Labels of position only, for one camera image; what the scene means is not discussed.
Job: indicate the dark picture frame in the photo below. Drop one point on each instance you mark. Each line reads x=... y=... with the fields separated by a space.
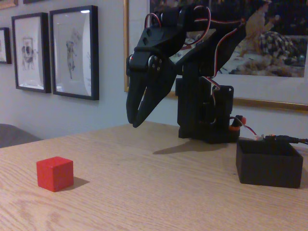
x=31 y=1

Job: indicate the gold picture frame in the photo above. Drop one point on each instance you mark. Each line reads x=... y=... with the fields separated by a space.
x=7 y=3

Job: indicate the small black framed picture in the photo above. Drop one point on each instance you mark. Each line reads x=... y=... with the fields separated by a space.
x=3 y=45

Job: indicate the large gold framed painting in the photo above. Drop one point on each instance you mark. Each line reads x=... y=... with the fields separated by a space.
x=276 y=48

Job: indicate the red cube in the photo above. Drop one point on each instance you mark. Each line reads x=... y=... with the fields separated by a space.
x=54 y=174

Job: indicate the controller board with connectors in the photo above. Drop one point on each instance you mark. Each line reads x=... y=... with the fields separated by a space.
x=269 y=137

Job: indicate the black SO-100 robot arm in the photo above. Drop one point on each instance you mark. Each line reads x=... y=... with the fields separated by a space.
x=192 y=108

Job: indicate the black framed figure drawing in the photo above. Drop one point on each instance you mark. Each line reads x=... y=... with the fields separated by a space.
x=72 y=48

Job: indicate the black framed dog drawing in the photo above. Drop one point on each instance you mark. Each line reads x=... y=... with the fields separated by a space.
x=29 y=48

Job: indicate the black box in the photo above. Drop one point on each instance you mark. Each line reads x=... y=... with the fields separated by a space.
x=269 y=170

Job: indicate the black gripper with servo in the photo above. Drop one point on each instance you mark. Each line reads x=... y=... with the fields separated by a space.
x=140 y=63

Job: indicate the black orange table clamp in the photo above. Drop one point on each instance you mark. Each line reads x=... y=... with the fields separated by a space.
x=234 y=128

